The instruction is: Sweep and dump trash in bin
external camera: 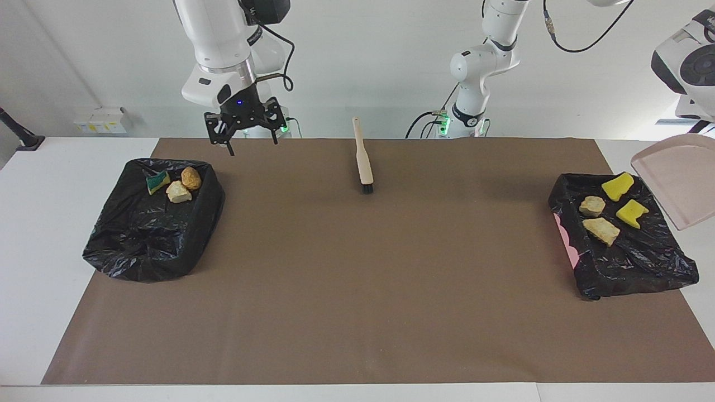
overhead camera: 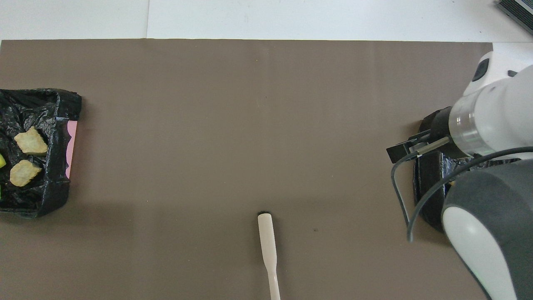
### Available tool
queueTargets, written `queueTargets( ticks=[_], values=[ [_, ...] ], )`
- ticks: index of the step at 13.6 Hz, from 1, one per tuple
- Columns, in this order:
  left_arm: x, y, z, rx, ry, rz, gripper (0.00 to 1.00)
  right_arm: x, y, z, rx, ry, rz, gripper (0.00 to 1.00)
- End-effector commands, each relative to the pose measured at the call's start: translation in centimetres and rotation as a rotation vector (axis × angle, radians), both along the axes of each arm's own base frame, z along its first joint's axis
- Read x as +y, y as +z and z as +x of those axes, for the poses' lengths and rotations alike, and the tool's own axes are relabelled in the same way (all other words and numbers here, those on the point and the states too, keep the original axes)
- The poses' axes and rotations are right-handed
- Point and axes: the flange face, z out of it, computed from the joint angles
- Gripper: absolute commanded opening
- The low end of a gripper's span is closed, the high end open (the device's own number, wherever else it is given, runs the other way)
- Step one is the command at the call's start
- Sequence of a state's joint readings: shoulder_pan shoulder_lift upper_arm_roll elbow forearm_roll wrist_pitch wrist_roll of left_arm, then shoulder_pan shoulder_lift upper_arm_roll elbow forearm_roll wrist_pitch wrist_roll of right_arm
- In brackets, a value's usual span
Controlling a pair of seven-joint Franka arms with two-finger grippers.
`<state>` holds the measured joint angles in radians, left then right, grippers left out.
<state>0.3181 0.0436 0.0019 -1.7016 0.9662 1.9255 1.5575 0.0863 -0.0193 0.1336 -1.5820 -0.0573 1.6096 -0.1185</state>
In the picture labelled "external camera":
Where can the brown round bread roll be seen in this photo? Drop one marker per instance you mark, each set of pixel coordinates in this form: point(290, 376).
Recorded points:
point(191, 178)

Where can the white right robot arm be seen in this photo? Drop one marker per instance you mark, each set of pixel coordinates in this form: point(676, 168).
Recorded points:
point(223, 50)

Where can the pale bread chunk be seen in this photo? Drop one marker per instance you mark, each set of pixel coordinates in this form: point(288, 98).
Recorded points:
point(592, 206)

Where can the notched yellow sponge piece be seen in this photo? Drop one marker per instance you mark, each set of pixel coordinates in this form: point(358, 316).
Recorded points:
point(631, 213)

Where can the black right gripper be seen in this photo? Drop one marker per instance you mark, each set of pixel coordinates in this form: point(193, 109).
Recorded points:
point(243, 109)

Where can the black plastic trash bag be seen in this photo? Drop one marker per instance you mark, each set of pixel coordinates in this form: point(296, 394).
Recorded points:
point(145, 234)
point(631, 262)

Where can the pink plastic bin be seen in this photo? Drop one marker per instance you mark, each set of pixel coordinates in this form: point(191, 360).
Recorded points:
point(564, 240)

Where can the sliced crusty bread piece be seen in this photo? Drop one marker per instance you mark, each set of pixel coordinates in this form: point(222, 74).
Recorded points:
point(179, 192)
point(602, 230)

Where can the white boxes with yellow labels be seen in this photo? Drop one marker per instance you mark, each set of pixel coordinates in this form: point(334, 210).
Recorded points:
point(100, 120)

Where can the beige hand brush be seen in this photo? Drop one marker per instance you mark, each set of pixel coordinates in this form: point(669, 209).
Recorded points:
point(363, 162)

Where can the brown paper table mat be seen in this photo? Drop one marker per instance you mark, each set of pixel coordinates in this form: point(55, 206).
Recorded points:
point(357, 357)

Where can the black camera stand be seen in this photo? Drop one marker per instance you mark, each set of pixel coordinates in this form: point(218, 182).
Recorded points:
point(698, 127)
point(28, 142)

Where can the beige plastic dustpan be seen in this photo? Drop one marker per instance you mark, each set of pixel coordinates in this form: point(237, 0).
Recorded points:
point(678, 178)

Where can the yellow and green sponge piece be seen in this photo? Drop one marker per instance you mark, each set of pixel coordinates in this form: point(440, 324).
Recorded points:
point(158, 182)
point(617, 187)

